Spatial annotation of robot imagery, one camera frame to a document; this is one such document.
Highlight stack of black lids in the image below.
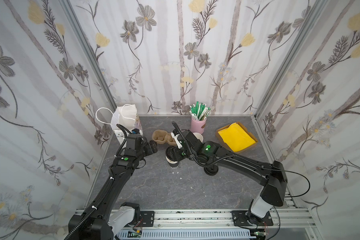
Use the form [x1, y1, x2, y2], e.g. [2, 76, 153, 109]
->
[204, 165, 219, 176]

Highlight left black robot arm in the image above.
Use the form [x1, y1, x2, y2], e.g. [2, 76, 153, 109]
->
[65, 134, 158, 240]

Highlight aluminium mounting rail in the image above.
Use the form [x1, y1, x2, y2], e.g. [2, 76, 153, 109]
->
[68, 208, 319, 240]

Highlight green white straw bundle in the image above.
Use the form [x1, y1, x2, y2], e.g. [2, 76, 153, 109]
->
[189, 102, 211, 121]

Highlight white cartoon paper gift bag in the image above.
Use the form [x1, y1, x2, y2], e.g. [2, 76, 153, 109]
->
[95, 104, 144, 144]

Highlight brown cardboard tray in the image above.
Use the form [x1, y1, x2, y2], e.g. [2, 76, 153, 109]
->
[215, 121, 259, 153]

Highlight stacked green paper cups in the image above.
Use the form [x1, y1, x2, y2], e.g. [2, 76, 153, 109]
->
[193, 132, 204, 142]

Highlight pink cup holder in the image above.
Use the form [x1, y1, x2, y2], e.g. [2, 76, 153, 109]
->
[190, 118, 207, 134]

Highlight black paper coffee cup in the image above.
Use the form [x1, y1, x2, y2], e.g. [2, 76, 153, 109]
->
[166, 147, 179, 169]

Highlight yellow napkins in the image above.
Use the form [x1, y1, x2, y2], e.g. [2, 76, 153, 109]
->
[217, 122, 257, 152]

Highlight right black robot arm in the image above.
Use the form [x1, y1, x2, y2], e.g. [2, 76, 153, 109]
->
[166, 130, 288, 226]

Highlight brown pulp cup carrier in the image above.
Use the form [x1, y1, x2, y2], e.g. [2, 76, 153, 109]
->
[152, 130, 177, 146]

